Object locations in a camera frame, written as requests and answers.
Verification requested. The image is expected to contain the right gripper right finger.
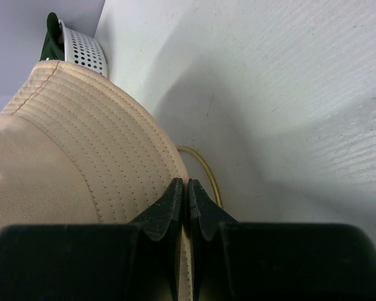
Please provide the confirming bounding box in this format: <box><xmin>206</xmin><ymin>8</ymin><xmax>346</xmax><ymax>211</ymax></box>
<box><xmin>188</xmin><ymin>180</ymin><xmax>376</xmax><ymax>300</ymax></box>

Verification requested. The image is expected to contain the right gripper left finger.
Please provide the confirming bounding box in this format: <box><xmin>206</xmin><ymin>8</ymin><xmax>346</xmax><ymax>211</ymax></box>
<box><xmin>0</xmin><ymin>179</ymin><xmax>184</xmax><ymax>300</ymax></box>

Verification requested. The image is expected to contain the beige bucket hat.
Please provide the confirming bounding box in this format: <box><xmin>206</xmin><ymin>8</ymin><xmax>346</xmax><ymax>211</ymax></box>
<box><xmin>0</xmin><ymin>61</ymin><xmax>192</xmax><ymax>300</ymax></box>

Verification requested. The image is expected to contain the dark green baseball cap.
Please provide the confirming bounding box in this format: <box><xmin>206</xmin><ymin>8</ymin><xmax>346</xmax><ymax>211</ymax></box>
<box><xmin>40</xmin><ymin>12</ymin><xmax>65</xmax><ymax>61</ymax></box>

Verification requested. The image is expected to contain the white perforated plastic basket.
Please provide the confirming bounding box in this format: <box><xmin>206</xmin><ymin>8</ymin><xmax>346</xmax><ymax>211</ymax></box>
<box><xmin>59</xmin><ymin>20</ymin><xmax>108</xmax><ymax>78</ymax></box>

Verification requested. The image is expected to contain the gold wire hat stand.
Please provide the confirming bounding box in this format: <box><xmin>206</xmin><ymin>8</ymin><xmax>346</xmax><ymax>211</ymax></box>
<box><xmin>177</xmin><ymin>145</ymin><xmax>223</xmax><ymax>208</ymax></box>

